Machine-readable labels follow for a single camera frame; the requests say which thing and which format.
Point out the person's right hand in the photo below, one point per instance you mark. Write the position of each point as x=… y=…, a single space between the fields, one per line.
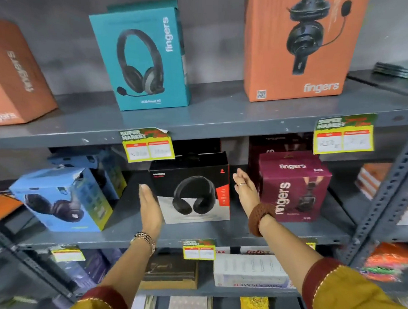
x=248 y=196

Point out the person's left hand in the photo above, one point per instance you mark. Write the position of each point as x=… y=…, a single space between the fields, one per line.
x=151 y=211

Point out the person's left fingers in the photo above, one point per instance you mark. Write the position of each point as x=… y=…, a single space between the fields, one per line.
x=145 y=194

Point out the person's right thumb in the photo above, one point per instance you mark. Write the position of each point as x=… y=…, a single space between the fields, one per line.
x=237 y=190

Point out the person's right forearm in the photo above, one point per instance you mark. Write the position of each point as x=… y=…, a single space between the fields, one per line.
x=289 y=247

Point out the person's left forearm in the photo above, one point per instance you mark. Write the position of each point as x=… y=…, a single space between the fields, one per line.
x=131 y=267

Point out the brown woven bangle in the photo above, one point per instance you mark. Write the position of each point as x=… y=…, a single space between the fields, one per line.
x=254 y=218

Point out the blue headphone box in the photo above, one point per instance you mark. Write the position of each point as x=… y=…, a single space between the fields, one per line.
x=54 y=189
x=110 y=168

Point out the yellow green price tag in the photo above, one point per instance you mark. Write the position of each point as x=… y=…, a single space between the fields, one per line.
x=344 y=137
x=68 y=254
x=199 y=251
x=311 y=245
x=148 y=149

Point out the black headphone box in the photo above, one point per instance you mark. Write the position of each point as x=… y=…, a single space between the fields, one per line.
x=191 y=170

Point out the maroon headphone box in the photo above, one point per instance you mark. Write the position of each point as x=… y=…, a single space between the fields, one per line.
x=295 y=178
x=275 y=143

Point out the white red printed box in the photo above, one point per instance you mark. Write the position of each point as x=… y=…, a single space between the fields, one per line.
x=256 y=250
x=223 y=250

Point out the grey metal shelf rack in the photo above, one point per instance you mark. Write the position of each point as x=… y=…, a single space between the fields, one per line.
x=215 y=115

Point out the white long box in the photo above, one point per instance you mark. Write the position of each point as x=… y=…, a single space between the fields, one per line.
x=249 y=269

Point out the brown flat box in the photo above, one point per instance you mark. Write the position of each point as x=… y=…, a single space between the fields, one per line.
x=169 y=272

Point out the purple packaged box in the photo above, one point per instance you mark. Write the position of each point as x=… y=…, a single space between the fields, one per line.
x=90 y=268

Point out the teal headset box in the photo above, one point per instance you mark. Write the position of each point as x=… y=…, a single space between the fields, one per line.
x=145 y=94
x=139 y=5

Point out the yellow patterned packet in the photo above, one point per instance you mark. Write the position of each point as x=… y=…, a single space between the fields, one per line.
x=254 y=306

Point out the beige dotted packet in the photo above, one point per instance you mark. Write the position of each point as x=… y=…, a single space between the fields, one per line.
x=191 y=308

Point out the orange headset box with microphone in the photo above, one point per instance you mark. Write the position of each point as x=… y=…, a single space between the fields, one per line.
x=288 y=64

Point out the person's right sleeve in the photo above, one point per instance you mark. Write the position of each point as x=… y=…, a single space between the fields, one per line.
x=340 y=289

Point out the orange flat packet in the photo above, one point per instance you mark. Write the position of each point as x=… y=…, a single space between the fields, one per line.
x=2 y=206

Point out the grey slotted metal rack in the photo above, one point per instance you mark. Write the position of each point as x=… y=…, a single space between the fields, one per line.
x=392 y=182

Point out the orange green colourful packets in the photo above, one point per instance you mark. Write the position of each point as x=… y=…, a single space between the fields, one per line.
x=389 y=260

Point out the plain orange headphone box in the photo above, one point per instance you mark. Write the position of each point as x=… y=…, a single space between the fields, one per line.
x=6 y=85

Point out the bundle of black green pens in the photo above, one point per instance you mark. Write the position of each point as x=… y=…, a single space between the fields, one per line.
x=397 y=70

